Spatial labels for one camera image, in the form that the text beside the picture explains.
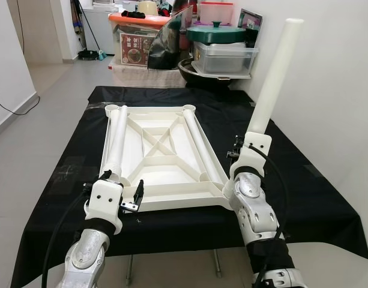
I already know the red printed carton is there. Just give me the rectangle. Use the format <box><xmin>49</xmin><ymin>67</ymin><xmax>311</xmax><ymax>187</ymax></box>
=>
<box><xmin>119</xmin><ymin>31</ymin><xmax>154</xmax><ymax>65</ymax></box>

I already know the beige pot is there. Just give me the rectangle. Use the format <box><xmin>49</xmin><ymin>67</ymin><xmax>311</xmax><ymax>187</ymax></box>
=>
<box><xmin>137</xmin><ymin>0</ymin><xmax>160</xmax><ymax>16</ymax></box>

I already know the clear storage box orange lid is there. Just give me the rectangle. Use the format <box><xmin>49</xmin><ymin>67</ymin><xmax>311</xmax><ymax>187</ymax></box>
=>
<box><xmin>109</xmin><ymin>13</ymin><xmax>172</xmax><ymax>67</ymax></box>

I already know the grey metal folding table frame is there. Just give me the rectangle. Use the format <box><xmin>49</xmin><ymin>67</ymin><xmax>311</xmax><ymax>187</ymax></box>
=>
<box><xmin>125</xmin><ymin>249</ymin><xmax>223</xmax><ymax>284</ymax></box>

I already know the black plastic bag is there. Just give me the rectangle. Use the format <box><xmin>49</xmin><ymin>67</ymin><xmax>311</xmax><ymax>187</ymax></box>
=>
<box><xmin>148</xmin><ymin>6</ymin><xmax>199</xmax><ymax>70</ymax></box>

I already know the clear plastic container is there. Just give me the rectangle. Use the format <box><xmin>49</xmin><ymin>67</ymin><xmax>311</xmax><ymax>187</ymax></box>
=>
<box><xmin>193</xmin><ymin>41</ymin><xmax>259</xmax><ymax>76</ymax></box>

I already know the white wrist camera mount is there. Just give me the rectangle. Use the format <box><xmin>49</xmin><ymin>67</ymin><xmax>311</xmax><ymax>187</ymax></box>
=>
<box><xmin>235</xmin><ymin>133</ymin><xmax>273</xmax><ymax>172</ymax></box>
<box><xmin>86</xmin><ymin>179</ymin><xmax>124</xmax><ymax>233</ymax></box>

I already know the dark green round pot lid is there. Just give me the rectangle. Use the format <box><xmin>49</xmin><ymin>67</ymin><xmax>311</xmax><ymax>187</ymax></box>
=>
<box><xmin>187</xmin><ymin>21</ymin><xmax>247</xmax><ymax>44</ymax></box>

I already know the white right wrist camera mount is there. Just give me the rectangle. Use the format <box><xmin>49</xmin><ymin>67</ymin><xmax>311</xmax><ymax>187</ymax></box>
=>
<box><xmin>235</xmin><ymin>133</ymin><xmax>273</xmax><ymax>172</ymax></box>

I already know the white towel cloth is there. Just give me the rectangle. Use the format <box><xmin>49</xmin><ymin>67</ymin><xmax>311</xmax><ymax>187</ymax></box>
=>
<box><xmin>109</xmin><ymin>63</ymin><xmax>187</xmax><ymax>88</ymax></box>

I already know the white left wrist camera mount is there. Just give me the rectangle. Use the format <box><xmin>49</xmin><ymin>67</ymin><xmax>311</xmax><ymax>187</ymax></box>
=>
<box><xmin>86</xmin><ymin>179</ymin><xmax>124</xmax><ymax>233</ymax></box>

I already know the pink plastic container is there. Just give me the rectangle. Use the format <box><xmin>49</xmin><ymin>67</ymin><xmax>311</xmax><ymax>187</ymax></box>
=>
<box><xmin>198</xmin><ymin>2</ymin><xmax>234</xmax><ymax>28</ymax></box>

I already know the black round wok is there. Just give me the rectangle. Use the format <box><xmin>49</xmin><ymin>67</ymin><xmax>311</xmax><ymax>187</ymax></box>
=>
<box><xmin>178</xmin><ymin>57</ymin><xmax>253</xmax><ymax>91</ymax></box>

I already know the white plastic children table top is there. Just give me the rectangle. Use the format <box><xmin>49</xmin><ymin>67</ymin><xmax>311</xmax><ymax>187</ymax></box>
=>
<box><xmin>100</xmin><ymin>103</ymin><xmax>241</xmax><ymax>212</ymax></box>

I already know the long black wall cable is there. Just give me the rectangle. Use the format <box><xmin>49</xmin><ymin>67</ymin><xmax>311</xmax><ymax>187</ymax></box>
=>
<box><xmin>0</xmin><ymin>93</ymin><xmax>39</xmax><ymax>116</ymax></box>

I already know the white appliance cabinet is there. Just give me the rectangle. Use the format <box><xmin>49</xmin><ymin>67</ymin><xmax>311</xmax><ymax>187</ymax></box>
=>
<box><xmin>88</xmin><ymin>0</ymin><xmax>136</xmax><ymax>58</ymax></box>

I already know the teal head floor mop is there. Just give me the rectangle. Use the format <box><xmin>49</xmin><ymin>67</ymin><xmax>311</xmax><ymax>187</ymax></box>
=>
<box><xmin>76</xmin><ymin>0</ymin><xmax>107</xmax><ymax>61</ymax></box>

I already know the black tablecloth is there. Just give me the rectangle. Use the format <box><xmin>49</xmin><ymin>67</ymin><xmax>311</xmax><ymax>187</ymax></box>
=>
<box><xmin>10</xmin><ymin>85</ymin><xmax>368</xmax><ymax>287</ymax></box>

